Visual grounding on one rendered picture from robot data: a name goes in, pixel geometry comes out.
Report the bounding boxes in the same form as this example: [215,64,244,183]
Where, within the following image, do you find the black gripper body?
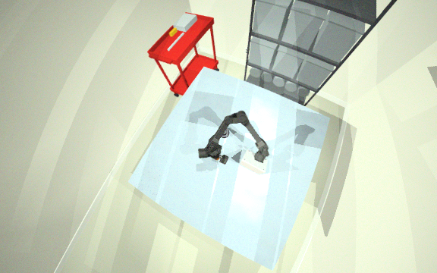
[209,154,229,165]

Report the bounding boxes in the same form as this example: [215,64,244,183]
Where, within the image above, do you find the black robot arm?
[198,110,269,163]

